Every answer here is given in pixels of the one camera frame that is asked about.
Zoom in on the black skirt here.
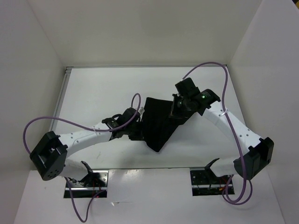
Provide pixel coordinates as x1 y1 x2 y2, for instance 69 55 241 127
142 97 194 153

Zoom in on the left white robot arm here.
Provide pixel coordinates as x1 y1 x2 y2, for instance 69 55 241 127
30 107 141 187

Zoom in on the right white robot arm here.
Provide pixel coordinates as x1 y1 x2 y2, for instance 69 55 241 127
171 78 274 183

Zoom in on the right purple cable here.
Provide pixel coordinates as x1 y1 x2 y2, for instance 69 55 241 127
182 61 253 206

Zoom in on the purple cable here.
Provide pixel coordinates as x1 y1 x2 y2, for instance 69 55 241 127
22 93 141 223
182 61 253 206

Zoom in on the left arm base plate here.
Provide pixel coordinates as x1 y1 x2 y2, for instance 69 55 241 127
64 170 109 198

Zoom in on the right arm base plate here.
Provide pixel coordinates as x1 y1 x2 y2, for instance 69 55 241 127
190 168 230 196

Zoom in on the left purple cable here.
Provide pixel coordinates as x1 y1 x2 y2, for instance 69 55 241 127
22 93 141 223

